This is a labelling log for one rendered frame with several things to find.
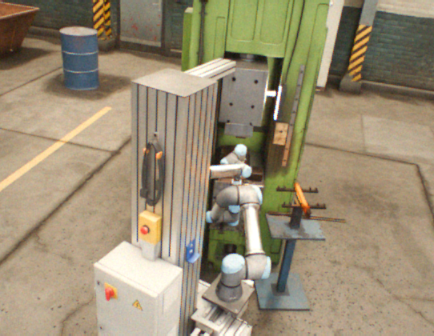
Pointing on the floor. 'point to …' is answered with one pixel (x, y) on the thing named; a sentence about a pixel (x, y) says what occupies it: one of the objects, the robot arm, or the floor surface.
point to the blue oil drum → (80, 58)
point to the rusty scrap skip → (10, 27)
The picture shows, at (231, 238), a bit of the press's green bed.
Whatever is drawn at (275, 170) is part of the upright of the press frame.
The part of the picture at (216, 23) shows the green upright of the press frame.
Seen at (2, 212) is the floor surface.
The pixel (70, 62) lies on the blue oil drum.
